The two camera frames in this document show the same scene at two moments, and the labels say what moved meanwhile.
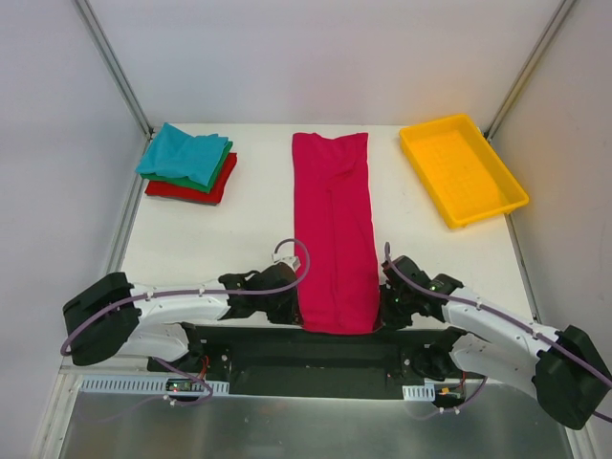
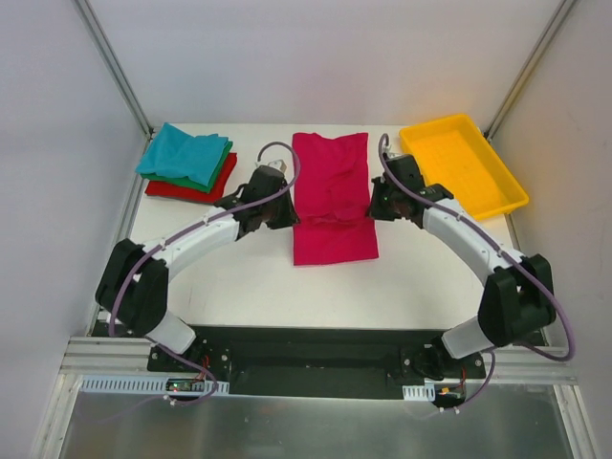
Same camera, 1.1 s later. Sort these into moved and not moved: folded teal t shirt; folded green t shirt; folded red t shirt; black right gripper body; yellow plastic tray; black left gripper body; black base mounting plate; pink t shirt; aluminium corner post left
Moved: black right gripper body; black left gripper body; pink t shirt
Not moved: black base mounting plate; yellow plastic tray; folded green t shirt; folded red t shirt; folded teal t shirt; aluminium corner post left
